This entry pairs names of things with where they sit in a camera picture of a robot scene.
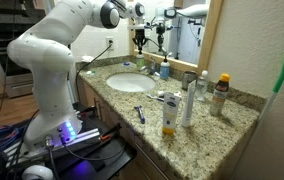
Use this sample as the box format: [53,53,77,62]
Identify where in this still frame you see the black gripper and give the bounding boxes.
[132,29,148,55]

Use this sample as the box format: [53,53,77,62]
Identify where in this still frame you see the blue and white pump bottle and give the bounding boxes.
[159,55,171,80]

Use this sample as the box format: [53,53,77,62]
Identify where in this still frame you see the blue and white toothbrush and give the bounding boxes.
[146,93,165,102]

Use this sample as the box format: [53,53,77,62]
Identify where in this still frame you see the chrome faucet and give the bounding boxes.
[140,56,161,77]

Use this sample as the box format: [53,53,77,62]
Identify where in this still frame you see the grey metal cup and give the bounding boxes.
[181,70,198,91]

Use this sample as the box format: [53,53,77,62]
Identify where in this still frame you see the clear bottle white cap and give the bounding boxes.
[196,69,210,102]

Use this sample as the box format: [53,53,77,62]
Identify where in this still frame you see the brown spray bottle orange cap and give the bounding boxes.
[210,73,231,117]

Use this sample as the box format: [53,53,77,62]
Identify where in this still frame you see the white oval sink basin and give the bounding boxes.
[105,72,157,93]

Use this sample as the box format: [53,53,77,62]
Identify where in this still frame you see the blue razor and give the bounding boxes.
[133,105,146,125]

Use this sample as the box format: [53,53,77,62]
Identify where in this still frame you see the white lotion tube yellow cap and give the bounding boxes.
[161,92,182,135]

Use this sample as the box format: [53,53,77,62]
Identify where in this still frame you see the wood framed mirror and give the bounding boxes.
[127,0,225,75]

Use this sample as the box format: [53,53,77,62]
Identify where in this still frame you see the tall slim white tube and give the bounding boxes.
[181,79,197,129]

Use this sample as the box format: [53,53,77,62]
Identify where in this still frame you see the orange black clamp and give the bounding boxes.
[100,123,123,141]
[78,105,98,118]

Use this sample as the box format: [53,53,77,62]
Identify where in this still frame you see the wooden vanity cabinet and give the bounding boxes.
[76,78,260,180]

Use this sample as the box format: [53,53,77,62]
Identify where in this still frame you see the black robot cart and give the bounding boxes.
[0,103,137,180]

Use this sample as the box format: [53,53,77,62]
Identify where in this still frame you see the grey drawer unit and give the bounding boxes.
[3,73,33,99]

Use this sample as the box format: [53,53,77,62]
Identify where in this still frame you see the white round device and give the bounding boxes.
[21,164,55,180]

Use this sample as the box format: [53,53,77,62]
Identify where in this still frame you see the white wall outlet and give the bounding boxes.
[105,36,115,51]

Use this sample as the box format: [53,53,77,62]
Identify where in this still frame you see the black power cable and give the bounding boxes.
[75,41,114,101]

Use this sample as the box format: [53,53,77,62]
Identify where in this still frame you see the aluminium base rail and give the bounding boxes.
[1,128,101,168]

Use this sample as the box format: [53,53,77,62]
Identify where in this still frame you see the black base cable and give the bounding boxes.
[61,133,128,162]

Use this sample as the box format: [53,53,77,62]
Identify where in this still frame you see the coiled blue orange cables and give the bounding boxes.
[0,124,20,156]

